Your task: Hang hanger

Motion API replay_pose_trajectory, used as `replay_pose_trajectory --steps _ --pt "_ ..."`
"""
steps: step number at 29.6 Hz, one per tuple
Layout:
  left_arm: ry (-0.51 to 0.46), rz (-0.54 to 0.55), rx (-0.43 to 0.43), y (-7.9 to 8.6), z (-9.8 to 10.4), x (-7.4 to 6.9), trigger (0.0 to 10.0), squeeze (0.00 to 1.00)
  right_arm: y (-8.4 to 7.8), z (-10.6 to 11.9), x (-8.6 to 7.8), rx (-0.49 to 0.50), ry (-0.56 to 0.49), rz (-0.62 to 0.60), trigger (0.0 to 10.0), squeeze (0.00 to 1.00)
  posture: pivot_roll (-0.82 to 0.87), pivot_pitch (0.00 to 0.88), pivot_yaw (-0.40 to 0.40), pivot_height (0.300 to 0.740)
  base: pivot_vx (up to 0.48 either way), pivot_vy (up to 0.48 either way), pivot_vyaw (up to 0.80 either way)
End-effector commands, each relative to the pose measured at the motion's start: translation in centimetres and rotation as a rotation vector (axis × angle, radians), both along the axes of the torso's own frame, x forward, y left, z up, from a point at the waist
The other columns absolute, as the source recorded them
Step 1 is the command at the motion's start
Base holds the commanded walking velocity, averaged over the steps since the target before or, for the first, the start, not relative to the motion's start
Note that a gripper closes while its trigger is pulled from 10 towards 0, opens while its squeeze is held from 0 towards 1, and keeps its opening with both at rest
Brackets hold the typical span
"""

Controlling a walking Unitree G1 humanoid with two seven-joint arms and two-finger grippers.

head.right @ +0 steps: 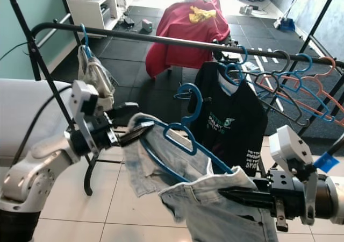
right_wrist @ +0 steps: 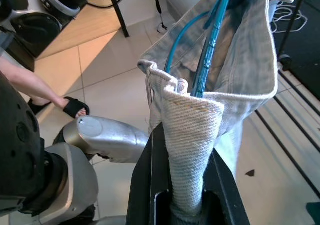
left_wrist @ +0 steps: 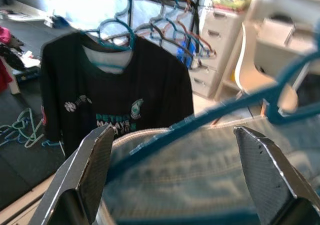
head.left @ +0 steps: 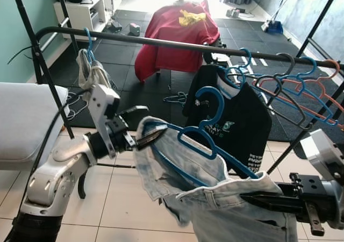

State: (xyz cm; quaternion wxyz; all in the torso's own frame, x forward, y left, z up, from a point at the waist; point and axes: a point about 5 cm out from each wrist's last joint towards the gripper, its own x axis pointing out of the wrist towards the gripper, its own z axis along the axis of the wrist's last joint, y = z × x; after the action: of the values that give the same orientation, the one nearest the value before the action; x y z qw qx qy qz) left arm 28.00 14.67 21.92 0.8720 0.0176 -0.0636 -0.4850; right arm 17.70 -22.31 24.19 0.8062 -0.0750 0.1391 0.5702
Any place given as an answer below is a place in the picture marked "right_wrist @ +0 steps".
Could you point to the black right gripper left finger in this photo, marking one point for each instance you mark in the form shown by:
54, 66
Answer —
142, 185

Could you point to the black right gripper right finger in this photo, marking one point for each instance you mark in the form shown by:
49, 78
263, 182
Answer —
225, 202

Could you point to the light washed denim garment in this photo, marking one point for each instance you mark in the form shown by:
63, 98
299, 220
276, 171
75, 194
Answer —
190, 125

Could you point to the blue plastic clothes hanger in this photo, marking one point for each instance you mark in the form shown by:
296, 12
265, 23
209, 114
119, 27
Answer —
207, 60

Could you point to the small brown leaf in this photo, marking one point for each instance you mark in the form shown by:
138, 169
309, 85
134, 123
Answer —
250, 173

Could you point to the robot left leg silver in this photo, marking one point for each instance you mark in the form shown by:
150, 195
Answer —
112, 137

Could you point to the teal cloth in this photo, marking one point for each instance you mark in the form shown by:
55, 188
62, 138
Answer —
315, 215

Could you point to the black slide sandal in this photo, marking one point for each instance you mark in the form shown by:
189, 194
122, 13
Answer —
72, 106
37, 108

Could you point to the robot right leg black silver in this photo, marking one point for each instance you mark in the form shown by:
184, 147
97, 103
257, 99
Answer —
20, 135

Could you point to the person's bare leg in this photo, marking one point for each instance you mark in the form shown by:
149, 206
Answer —
30, 85

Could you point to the black and white shoe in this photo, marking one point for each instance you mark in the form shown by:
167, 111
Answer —
162, 28

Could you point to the black floor mat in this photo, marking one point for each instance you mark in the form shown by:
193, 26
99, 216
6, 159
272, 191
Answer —
310, 47

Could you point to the black metal pole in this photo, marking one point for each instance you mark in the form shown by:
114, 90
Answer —
116, 10

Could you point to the front load washing machine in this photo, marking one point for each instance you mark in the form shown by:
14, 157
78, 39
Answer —
47, 25

